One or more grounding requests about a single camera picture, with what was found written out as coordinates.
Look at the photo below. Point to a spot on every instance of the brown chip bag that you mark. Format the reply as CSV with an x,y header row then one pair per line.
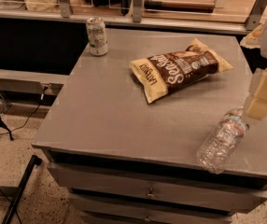
x,y
166,73

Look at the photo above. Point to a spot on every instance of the clear plastic water bottle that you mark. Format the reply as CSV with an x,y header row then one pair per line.
x,y
216,149

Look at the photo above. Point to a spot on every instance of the grey drawer cabinet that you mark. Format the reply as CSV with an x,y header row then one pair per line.
x,y
127,161

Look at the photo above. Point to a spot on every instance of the white soda can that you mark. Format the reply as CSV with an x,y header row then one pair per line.
x,y
97,36

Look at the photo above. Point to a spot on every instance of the black metal leg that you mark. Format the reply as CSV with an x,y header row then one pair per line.
x,y
12,210

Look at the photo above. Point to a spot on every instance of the grey metal rail shelf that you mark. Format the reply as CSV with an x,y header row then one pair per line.
x,y
215,16

